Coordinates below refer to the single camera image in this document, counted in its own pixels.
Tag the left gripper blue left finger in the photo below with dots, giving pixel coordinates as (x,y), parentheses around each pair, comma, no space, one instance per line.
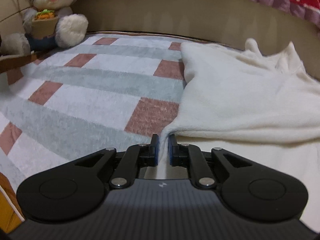
(134,159)

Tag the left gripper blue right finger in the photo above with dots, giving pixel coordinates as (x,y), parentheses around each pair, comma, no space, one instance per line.
(191,157)

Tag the cream fleece zip jacket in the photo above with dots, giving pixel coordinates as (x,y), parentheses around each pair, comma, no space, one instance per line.
(264,108)

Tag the checkered floor rug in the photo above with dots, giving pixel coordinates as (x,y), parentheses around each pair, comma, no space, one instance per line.
(111,90)

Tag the beige bed base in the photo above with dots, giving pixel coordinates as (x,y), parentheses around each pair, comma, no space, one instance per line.
(230,22)

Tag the grey bunny plush toy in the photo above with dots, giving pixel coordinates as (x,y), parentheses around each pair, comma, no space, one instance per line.
(47,24)

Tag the cream bedside cabinet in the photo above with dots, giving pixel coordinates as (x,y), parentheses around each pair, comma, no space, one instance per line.
(11,16)

